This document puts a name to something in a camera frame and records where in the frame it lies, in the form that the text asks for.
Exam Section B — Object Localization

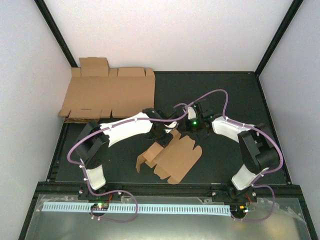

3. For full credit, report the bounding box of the brown cardboard box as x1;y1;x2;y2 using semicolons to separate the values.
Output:
135;130;203;185

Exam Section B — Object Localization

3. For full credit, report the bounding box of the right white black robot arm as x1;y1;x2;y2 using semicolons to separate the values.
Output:
182;103;281;202

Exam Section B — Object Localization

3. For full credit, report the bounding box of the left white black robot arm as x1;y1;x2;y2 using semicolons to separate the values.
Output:
67;108;183;200

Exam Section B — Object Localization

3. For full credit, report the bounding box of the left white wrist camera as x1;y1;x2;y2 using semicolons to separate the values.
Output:
164;121;179;133

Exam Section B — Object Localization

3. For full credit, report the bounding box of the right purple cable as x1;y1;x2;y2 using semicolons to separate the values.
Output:
174;89;285;223

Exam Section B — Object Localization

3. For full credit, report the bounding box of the white slotted cable duct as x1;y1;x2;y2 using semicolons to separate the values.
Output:
41;202;231;217

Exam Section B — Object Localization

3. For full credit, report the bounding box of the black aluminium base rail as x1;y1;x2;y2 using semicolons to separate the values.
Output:
34;181;305;201

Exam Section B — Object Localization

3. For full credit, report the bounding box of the right black frame post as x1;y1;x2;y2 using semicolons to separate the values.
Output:
254;0;304;77

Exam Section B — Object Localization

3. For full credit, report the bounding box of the black frame post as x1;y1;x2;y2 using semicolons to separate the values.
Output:
34;0;78;68
254;0;304;77

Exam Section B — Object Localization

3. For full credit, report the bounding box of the left black frame post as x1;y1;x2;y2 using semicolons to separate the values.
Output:
34;0;78;68

